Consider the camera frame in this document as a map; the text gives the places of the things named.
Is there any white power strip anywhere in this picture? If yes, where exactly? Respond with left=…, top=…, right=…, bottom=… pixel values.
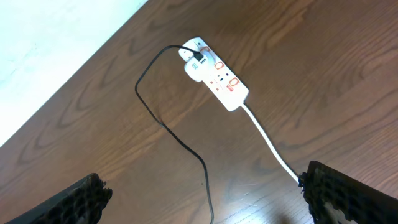
left=178, top=37, right=249, bottom=111

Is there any black charging cable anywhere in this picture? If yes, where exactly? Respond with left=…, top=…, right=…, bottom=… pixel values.
left=134, top=44, right=215, bottom=224

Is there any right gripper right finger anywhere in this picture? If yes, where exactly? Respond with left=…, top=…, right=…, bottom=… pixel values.
left=298, top=161, right=397, bottom=224

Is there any white power strip cord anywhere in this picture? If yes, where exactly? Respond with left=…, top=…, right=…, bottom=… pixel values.
left=241, top=102, right=301, bottom=184

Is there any white charger plug adapter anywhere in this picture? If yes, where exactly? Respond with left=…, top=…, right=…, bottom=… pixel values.
left=184, top=50, right=215, bottom=82

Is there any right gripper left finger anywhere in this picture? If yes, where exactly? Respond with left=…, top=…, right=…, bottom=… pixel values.
left=7, top=173, right=113, bottom=224

